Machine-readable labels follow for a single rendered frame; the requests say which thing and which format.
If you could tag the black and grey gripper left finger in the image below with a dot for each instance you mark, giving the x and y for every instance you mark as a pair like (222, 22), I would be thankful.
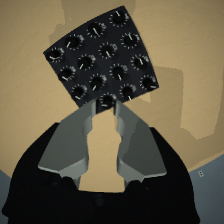
(60, 151)

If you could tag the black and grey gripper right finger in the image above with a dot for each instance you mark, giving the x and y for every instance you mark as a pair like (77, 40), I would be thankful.
(144, 155)

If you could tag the black knob box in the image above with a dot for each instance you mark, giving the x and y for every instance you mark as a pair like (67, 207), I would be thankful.
(125, 59)

